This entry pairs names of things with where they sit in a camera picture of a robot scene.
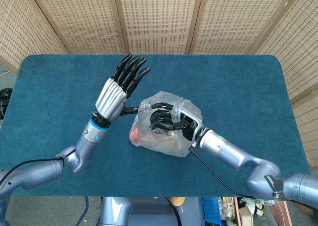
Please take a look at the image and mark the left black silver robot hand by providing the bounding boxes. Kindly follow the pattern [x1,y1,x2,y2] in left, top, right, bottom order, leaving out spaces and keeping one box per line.
[95,54,152,121]

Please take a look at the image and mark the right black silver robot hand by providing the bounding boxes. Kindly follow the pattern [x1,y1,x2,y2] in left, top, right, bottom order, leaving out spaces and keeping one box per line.
[148,101,202,141]

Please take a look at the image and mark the clear plastic bag with food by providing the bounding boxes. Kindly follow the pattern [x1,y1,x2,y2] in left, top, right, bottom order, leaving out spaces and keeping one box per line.
[129,90,202,158]

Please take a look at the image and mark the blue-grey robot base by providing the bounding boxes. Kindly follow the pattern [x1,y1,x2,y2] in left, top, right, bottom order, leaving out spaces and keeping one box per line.
[99,196,206,226]

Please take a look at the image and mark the red fruit inside bag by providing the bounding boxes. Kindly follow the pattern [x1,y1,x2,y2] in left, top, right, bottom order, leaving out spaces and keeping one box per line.
[131,127,146,142]

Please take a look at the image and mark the blue carpet table mat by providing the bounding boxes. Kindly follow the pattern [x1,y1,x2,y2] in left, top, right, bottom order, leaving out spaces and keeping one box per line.
[0,54,313,197]

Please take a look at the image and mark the bamboo folding screen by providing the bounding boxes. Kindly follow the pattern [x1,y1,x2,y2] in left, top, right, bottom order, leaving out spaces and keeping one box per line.
[0,0,318,169]

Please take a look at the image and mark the blue plastic crate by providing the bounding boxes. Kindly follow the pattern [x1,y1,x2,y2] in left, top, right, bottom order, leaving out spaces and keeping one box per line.
[202,196,224,226]

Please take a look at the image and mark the black device on floor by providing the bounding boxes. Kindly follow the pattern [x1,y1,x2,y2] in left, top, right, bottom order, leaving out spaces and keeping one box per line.
[0,88,13,105]

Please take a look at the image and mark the clear plastic bottle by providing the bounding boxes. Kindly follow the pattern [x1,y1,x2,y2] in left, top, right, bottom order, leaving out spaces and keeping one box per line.
[221,197,236,226]

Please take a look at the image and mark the white plush toy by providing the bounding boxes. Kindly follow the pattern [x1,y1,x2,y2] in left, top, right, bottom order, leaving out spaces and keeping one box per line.
[239,197,265,217]

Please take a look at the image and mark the pink storage box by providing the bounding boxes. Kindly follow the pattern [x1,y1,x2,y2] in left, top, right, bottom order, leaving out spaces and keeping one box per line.
[233,197,289,226]

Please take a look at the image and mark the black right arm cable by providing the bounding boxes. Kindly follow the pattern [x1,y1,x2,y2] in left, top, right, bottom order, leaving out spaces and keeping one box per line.
[188,142,258,200]

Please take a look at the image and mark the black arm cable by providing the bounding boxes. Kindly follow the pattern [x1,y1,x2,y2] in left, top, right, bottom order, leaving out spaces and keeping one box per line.
[188,142,258,200]
[0,156,63,185]

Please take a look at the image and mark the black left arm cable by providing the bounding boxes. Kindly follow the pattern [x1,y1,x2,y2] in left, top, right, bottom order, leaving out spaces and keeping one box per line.
[0,156,63,185]

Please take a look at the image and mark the blue cable on floor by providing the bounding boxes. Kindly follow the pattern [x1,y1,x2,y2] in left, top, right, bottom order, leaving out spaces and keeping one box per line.
[75,196,89,226]

